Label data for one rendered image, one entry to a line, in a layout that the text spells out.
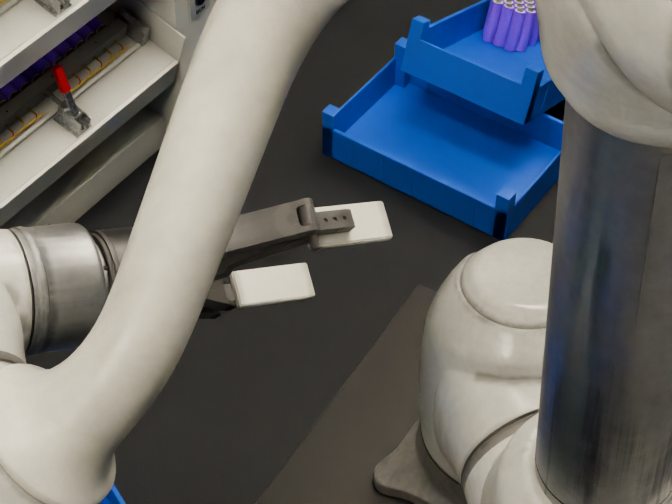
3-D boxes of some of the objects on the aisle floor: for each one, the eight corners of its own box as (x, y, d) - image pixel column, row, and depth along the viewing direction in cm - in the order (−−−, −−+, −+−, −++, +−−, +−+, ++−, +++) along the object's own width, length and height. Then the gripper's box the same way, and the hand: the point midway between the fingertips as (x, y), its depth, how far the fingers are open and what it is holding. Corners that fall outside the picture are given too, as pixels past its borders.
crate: (577, 158, 206) (584, 115, 200) (503, 243, 195) (508, 200, 189) (400, 77, 218) (402, 35, 212) (321, 153, 206) (321, 111, 200)
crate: (498, 20, 227) (511, -28, 223) (613, 69, 219) (629, 20, 215) (399, 70, 204) (411, 17, 200) (524, 126, 196) (539, 72, 192)
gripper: (134, 166, 95) (408, 144, 106) (33, 290, 116) (271, 261, 127) (161, 273, 93) (437, 239, 104) (53, 380, 114) (292, 343, 125)
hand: (333, 253), depth 115 cm, fingers open, 13 cm apart
